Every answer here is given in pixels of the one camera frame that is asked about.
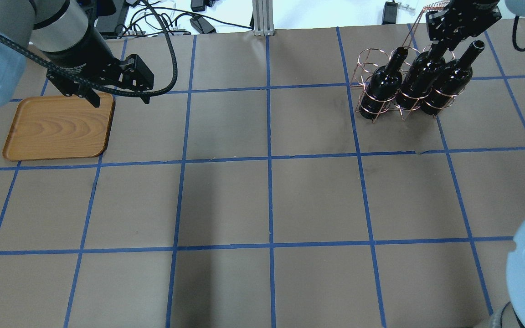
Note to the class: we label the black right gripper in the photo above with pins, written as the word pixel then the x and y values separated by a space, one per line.
pixel 471 9

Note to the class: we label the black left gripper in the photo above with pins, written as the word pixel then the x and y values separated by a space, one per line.
pixel 76 53

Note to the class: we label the dark wine bottle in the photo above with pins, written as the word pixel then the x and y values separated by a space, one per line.
pixel 383 85
pixel 418 82
pixel 452 81

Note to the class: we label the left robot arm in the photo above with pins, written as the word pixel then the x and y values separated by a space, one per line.
pixel 61 30

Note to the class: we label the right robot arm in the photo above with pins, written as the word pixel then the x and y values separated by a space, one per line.
pixel 513 314

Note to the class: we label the wooden tray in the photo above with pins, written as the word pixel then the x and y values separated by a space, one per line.
pixel 59 127

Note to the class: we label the black power adapter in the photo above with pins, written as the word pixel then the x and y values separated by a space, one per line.
pixel 389 13

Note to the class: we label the copper wire bottle basket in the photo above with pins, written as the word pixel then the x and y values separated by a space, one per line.
pixel 371 59

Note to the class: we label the aluminium frame post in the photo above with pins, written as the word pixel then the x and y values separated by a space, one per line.
pixel 263 24

